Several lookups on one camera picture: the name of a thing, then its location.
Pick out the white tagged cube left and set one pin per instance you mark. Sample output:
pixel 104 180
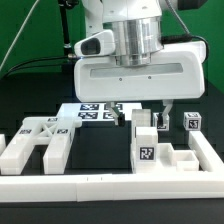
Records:
pixel 161 122

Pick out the white chair seat part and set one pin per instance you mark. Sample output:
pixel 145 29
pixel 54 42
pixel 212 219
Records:
pixel 176 160

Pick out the white block at left edge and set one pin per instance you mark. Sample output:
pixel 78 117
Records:
pixel 2 143

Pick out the white chair back frame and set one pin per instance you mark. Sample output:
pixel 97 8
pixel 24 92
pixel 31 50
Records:
pixel 56 133

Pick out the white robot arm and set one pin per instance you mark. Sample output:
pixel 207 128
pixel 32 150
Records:
pixel 124 57

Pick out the white tagged cube right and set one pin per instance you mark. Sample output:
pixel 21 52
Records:
pixel 192 121

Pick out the white tagged cube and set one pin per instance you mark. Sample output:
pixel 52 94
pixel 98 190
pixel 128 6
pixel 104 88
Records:
pixel 192 121
pixel 161 122

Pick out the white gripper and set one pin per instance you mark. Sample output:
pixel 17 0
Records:
pixel 175 72

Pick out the white L-shaped fence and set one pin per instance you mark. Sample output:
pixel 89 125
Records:
pixel 207 182

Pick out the white marker base plate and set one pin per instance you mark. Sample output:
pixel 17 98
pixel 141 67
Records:
pixel 95 111

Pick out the black vertical pole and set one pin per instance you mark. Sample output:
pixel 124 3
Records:
pixel 64 6

